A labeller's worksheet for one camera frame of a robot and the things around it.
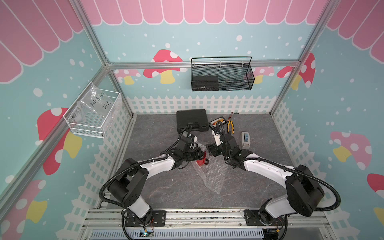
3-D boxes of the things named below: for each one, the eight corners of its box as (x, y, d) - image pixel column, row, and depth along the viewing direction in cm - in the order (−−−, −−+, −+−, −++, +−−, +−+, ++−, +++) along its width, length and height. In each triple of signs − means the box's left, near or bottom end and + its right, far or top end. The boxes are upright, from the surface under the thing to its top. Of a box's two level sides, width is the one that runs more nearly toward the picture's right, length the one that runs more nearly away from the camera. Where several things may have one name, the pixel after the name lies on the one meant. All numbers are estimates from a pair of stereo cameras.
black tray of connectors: (211, 129, 113) (211, 127, 111) (207, 123, 117) (207, 121, 115) (226, 123, 117) (226, 121, 115) (221, 118, 121) (222, 116, 119)
